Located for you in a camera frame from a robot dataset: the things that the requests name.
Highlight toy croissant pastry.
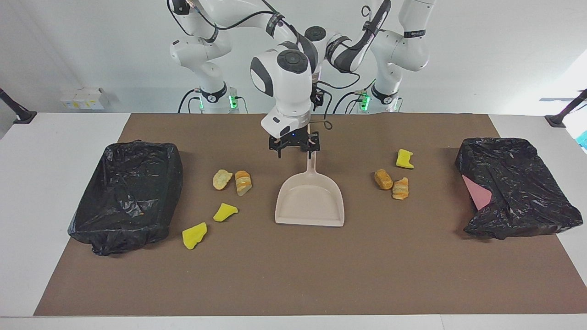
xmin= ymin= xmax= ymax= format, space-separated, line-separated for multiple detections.
xmin=392 ymin=177 xmax=410 ymax=201
xmin=234 ymin=170 xmax=253 ymax=197

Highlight beige plastic dustpan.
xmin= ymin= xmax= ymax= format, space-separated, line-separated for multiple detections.
xmin=275 ymin=149 xmax=345 ymax=227

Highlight pale toy pastry piece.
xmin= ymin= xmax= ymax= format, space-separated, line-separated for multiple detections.
xmin=212 ymin=169 xmax=233 ymax=191

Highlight brown toy bread roll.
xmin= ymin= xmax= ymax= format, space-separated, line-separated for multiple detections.
xmin=374 ymin=169 xmax=394 ymax=191

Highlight yellow sponge chunk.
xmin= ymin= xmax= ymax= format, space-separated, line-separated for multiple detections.
xmin=182 ymin=222 xmax=208 ymax=250
xmin=396 ymin=148 xmax=415 ymax=170
xmin=213 ymin=203 xmax=239 ymax=223

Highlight black bag lined open bin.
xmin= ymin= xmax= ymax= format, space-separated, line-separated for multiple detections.
xmin=67 ymin=141 xmax=184 ymax=256

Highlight pink plastic bin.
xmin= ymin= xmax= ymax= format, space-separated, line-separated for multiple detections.
xmin=462 ymin=174 xmax=493 ymax=211

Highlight crumpled black trash bag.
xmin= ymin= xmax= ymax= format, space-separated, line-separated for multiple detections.
xmin=455 ymin=137 xmax=584 ymax=240

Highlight brown table mat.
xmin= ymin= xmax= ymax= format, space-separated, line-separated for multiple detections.
xmin=33 ymin=113 xmax=587 ymax=317

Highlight white power box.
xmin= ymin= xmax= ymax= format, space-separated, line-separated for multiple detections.
xmin=60 ymin=87 xmax=111 ymax=110

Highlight black left base cable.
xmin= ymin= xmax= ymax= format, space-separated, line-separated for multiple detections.
xmin=332 ymin=90 xmax=369 ymax=115

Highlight black base cable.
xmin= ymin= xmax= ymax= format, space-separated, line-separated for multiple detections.
xmin=177 ymin=88 xmax=203 ymax=114
xmin=332 ymin=90 xmax=369 ymax=115

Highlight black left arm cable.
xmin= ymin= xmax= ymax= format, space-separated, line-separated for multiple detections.
xmin=314 ymin=0 xmax=393 ymax=131

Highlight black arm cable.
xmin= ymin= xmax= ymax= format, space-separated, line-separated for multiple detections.
xmin=314 ymin=0 xmax=393 ymax=131
xmin=166 ymin=0 xmax=321 ymax=55

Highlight black right base cable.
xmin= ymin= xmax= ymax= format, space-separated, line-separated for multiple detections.
xmin=177 ymin=88 xmax=203 ymax=114

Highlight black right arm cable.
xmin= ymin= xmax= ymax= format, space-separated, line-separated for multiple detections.
xmin=166 ymin=0 xmax=321 ymax=55

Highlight black camera stand base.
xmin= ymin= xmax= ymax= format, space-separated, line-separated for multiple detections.
xmin=0 ymin=87 xmax=37 ymax=125
xmin=544 ymin=88 xmax=587 ymax=128

